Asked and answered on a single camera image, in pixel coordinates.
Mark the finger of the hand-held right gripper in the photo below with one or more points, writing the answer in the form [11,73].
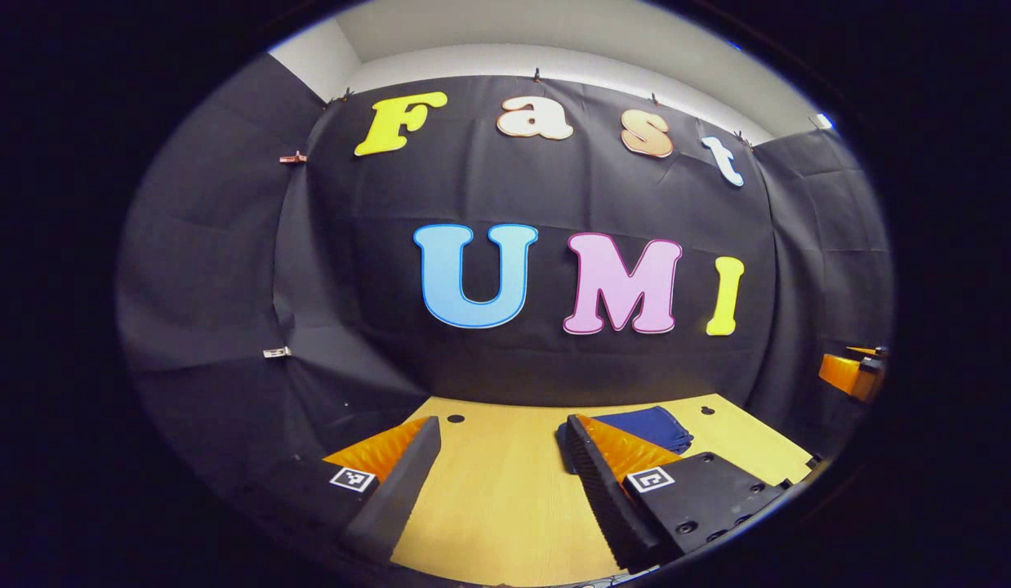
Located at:
[840,374]

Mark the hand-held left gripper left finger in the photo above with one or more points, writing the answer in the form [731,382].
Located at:
[407,490]

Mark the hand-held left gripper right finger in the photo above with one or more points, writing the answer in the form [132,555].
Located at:
[599,498]

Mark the blue denim jeans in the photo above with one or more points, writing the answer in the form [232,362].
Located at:
[648,425]

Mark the white cloth clip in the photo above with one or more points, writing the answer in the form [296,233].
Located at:
[277,352]

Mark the black backdrop cloth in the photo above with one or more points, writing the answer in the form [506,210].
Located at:
[350,245]

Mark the orange cloth clip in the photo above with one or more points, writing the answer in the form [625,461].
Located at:
[293,157]

